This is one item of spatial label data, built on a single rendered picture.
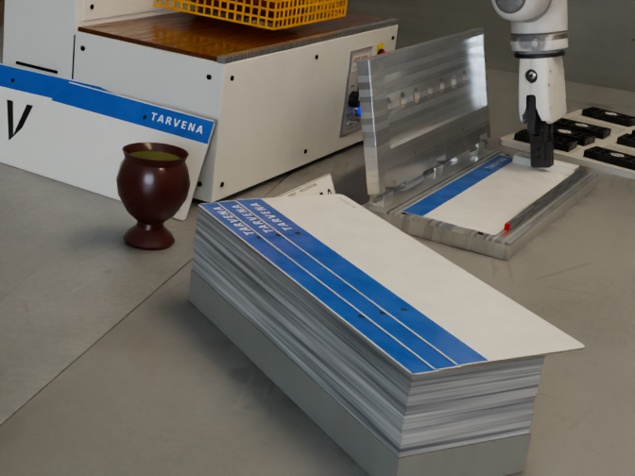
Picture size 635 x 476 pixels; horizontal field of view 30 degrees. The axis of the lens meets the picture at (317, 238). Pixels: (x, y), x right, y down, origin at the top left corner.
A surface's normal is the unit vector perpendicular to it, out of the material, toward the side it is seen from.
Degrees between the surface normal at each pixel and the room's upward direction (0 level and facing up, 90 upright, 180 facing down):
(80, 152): 69
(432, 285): 0
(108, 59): 90
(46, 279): 0
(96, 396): 0
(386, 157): 76
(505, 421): 90
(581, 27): 90
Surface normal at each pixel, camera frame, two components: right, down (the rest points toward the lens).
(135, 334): 0.11, -0.94
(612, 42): -0.25, 0.29
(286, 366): -0.87, 0.07
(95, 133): -0.44, -0.12
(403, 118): 0.89, 0.02
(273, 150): 0.88, 0.25
